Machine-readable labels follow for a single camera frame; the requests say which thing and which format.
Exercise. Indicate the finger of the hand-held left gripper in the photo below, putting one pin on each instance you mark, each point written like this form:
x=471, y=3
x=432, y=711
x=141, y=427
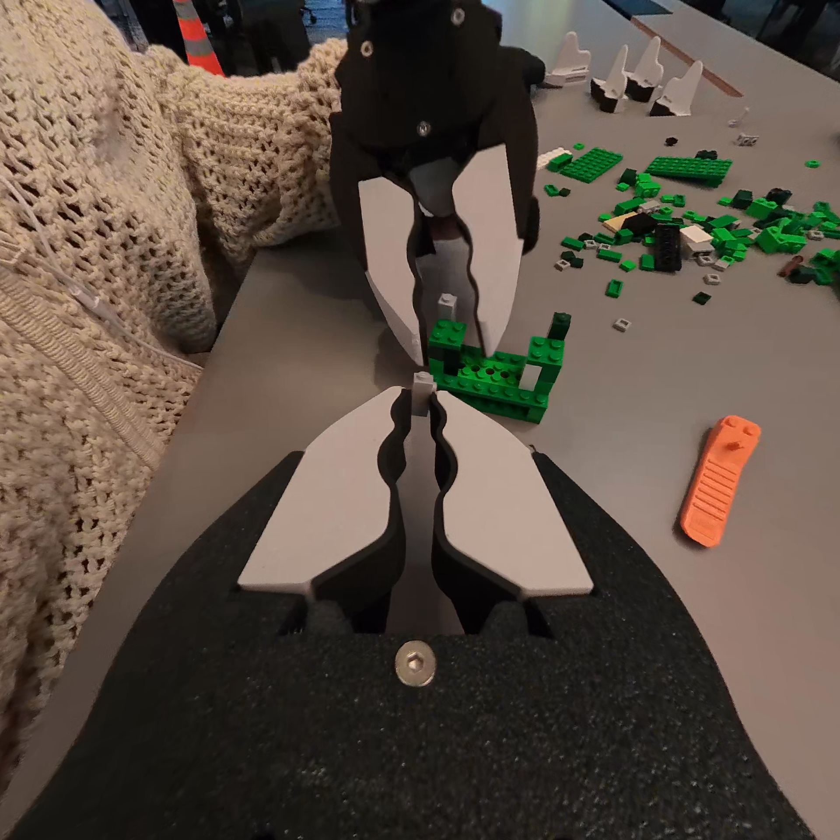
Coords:
x=387, y=249
x=495, y=229

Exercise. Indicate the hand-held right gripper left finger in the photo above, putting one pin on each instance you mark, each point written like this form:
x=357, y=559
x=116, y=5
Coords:
x=328, y=512

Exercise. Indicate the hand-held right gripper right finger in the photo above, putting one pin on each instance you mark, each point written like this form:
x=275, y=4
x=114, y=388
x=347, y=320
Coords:
x=512, y=518

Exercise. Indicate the small green lego build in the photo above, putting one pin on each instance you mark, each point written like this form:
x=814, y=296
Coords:
x=499, y=387

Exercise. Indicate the light grey lego brick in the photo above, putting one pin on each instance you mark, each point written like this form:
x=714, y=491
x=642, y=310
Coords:
x=423, y=387

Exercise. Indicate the pile of lego bricks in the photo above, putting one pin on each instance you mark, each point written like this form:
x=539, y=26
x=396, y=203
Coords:
x=778, y=239

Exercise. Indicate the white lego plate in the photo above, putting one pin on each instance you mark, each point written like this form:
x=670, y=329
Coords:
x=551, y=157

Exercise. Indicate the green lego plate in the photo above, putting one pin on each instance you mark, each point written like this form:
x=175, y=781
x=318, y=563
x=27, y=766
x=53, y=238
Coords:
x=689, y=169
x=590, y=165

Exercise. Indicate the black lego plate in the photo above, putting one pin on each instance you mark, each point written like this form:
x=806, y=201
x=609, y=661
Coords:
x=668, y=249

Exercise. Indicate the orange brick separator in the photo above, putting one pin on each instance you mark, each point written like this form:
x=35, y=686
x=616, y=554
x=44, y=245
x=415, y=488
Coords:
x=718, y=479

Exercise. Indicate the orange traffic cone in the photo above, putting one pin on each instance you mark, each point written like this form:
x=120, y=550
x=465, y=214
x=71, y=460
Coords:
x=197, y=39

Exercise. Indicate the thin wooden stick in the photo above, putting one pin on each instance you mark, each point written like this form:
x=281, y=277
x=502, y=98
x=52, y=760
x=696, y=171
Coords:
x=725, y=83

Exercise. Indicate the person's cream knit sweater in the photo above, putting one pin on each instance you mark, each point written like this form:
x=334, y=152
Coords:
x=79, y=328

